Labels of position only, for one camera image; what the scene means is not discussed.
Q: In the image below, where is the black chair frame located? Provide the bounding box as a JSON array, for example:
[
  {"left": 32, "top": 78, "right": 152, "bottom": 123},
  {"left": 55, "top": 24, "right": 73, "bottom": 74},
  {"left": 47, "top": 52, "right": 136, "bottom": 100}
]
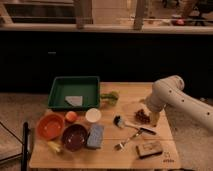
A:
[{"left": 0, "top": 122, "right": 30, "bottom": 171}]

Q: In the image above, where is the green leafy vegetable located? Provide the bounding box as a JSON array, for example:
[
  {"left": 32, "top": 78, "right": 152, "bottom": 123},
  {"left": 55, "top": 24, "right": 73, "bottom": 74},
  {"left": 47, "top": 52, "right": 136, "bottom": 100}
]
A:
[{"left": 100, "top": 91, "right": 119, "bottom": 106}]

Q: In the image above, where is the dark maroon bowl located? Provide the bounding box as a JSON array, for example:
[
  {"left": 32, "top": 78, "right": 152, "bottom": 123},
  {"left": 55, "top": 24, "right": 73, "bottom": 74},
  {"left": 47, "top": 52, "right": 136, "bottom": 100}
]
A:
[{"left": 61, "top": 124, "right": 88, "bottom": 152}]

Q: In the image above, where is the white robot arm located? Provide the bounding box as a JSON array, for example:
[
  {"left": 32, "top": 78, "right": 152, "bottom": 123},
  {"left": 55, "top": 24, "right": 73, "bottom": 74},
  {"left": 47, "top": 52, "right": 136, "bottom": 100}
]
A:
[{"left": 145, "top": 75, "right": 213, "bottom": 132}]

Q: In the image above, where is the dark red grape bunch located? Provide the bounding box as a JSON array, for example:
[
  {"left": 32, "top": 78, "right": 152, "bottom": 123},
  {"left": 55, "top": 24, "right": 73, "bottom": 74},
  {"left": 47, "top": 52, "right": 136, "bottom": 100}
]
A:
[{"left": 135, "top": 109, "right": 150, "bottom": 124}]

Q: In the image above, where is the orange red bowl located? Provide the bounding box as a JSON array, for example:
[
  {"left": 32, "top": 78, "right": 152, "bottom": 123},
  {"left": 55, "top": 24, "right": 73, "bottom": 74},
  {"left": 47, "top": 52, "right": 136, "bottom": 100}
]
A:
[{"left": 36, "top": 113, "right": 65, "bottom": 141}]

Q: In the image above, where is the orange fruit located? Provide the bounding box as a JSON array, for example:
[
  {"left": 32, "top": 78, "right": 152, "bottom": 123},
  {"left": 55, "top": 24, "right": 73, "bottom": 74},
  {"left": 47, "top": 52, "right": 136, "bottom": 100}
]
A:
[{"left": 65, "top": 111, "right": 77, "bottom": 123}]

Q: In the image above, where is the brown wooden block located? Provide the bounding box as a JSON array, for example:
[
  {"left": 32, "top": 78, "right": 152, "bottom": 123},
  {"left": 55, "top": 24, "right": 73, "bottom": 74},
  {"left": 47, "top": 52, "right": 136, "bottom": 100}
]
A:
[{"left": 136, "top": 141, "right": 163, "bottom": 159}]

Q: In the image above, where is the blue sponge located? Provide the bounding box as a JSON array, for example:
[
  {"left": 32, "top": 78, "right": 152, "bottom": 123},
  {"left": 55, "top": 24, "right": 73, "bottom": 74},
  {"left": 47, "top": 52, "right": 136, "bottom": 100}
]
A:
[{"left": 87, "top": 124, "right": 104, "bottom": 149}]

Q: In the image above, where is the grey cloth in tray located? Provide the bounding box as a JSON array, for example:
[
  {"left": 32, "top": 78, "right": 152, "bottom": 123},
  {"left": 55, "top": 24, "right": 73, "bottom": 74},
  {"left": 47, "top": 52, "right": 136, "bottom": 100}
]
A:
[{"left": 65, "top": 96, "right": 83, "bottom": 106}]

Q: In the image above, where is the green plastic tray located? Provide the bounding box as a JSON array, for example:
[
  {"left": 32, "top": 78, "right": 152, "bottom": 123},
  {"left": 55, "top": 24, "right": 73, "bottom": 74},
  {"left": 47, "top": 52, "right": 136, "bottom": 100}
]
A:
[{"left": 48, "top": 76, "right": 100, "bottom": 111}]

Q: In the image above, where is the silver fork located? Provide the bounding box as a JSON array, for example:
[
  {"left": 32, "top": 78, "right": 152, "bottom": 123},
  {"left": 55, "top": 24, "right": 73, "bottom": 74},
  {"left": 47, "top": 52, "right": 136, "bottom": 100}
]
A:
[{"left": 114, "top": 130, "right": 142, "bottom": 151}]

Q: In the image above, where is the white cup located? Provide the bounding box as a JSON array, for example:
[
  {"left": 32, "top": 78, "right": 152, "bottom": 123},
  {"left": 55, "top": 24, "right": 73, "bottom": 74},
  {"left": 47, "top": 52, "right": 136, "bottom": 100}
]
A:
[{"left": 85, "top": 108, "right": 102, "bottom": 123}]

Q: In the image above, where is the black dish brush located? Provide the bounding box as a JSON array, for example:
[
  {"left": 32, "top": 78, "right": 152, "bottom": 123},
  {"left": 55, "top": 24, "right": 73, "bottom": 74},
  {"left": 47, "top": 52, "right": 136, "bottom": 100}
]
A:
[{"left": 113, "top": 116, "right": 156, "bottom": 135}]

